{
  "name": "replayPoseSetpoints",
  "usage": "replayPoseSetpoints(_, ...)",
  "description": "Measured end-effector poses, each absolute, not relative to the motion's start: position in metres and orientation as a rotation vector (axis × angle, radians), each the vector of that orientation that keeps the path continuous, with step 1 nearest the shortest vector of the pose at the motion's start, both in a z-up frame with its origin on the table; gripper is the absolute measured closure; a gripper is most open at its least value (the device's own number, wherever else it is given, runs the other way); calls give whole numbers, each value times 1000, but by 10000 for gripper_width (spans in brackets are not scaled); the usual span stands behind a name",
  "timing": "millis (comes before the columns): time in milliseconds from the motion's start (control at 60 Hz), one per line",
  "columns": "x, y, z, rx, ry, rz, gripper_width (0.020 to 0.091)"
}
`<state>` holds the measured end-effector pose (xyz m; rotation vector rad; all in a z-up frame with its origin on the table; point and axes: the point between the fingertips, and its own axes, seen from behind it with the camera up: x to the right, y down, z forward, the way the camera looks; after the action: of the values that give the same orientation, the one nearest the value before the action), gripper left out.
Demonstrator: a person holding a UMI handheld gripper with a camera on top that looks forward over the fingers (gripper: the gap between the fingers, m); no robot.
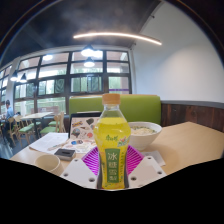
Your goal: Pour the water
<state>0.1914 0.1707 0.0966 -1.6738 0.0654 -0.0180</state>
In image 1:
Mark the white paper sheets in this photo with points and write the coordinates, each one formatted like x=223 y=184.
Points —
x=46 y=141

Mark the yellow drink bottle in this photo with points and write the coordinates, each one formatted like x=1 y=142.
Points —
x=112 y=141

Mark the hanging pendant lamps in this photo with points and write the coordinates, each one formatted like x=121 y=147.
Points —
x=87 y=51

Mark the white bowl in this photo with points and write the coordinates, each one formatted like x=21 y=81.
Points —
x=146 y=135

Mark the green booth backrest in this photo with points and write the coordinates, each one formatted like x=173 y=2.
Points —
x=140 y=108

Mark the person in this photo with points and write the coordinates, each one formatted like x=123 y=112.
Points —
x=8 y=111

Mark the white ribbed mug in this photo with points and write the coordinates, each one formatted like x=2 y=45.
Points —
x=48 y=163

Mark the small flat electronic device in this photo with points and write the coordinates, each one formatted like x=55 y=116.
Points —
x=64 y=153

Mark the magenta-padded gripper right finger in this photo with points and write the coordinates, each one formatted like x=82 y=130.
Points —
x=145 y=171

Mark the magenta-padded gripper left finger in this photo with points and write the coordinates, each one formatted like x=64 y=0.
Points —
x=79 y=173

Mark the long linear ceiling light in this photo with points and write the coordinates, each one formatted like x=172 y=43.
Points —
x=116 y=34

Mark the wooden chairs with green seats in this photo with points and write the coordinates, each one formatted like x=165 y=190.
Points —
x=26 y=128

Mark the wooden dining table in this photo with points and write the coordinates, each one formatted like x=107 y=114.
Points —
x=35 y=115

